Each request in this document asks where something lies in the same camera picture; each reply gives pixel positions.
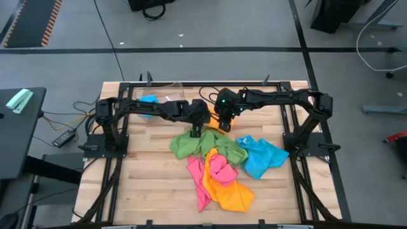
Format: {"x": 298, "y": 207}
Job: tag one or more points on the black mat with orange edge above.
{"x": 31, "y": 22}

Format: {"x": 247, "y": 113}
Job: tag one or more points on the green microfiber towel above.
{"x": 182, "y": 148}
{"x": 232, "y": 152}

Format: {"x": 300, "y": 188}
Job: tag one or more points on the clear plastic bin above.
{"x": 171, "y": 92}

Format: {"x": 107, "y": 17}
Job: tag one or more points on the black computer case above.
{"x": 334, "y": 12}

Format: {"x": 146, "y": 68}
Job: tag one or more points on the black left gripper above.
{"x": 198, "y": 114}

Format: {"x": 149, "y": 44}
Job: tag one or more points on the black power adapter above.
{"x": 63, "y": 138}

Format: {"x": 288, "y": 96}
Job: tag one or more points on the blue microfiber towel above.
{"x": 147, "y": 98}
{"x": 264, "y": 157}

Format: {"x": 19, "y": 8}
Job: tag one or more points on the mint green stapler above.
{"x": 19, "y": 101}

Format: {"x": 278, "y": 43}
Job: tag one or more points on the orange microfiber towel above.
{"x": 232, "y": 197}

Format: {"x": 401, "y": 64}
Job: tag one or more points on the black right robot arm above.
{"x": 286, "y": 97}

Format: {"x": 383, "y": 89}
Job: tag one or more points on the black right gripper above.
{"x": 227, "y": 106}

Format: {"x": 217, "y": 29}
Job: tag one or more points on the silver aluminium rail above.
{"x": 295, "y": 227}
{"x": 117, "y": 227}

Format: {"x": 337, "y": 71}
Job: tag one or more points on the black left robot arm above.
{"x": 136, "y": 109}

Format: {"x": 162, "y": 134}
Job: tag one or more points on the dark grey round object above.
{"x": 8, "y": 221}

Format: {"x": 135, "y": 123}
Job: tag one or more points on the grey desk foot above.
{"x": 384, "y": 109}

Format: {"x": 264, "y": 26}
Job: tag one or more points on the red object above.
{"x": 397, "y": 136}

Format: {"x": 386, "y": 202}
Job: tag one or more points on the pink microfiber towel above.
{"x": 198, "y": 181}
{"x": 222, "y": 170}

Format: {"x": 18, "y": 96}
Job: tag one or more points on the black box on floor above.
{"x": 149, "y": 4}

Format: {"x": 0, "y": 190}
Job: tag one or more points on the orange towel with white label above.
{"x": 213, "y": 124}

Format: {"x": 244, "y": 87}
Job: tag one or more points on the black side table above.
{"x": 19, "y": 143}

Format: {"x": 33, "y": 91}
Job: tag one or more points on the grey desk frame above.
{"x": 375, "y": 23}

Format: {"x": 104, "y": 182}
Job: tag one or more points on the black caster wheel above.
{"x": 389, "y": 75}

